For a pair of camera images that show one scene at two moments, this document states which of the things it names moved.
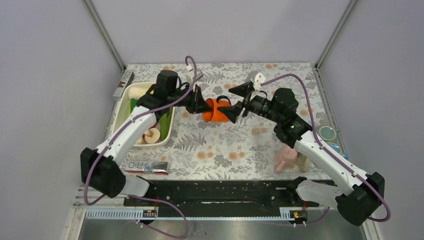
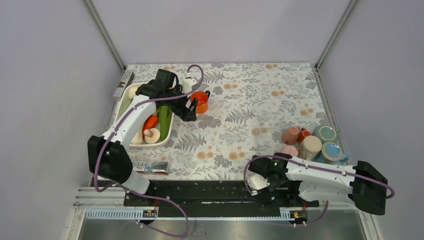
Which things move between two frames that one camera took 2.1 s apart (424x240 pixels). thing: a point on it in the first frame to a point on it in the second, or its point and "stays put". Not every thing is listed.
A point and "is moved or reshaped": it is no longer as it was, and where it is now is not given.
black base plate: (220, 194) stays put
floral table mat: (245, 148) stays put
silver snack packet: (148, 167) stays put
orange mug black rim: (217, 115) is moved or reshaped
